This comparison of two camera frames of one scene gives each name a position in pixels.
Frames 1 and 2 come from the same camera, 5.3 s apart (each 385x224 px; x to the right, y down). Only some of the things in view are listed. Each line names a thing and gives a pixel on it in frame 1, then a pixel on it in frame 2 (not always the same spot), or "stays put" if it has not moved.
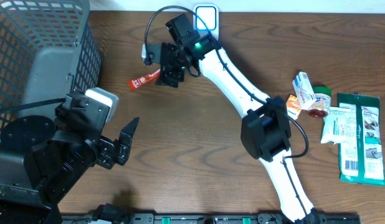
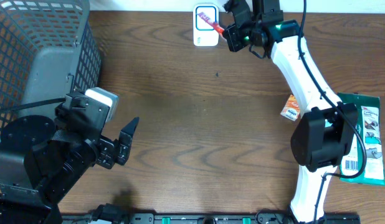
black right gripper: (169, 73) → (233, 33)
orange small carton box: (293, 106) stays put
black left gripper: (108, 152) stays put
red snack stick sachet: (134, 83) → (215, 25)
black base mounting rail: (207, 218) stays put
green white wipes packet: (361, 158) stays put
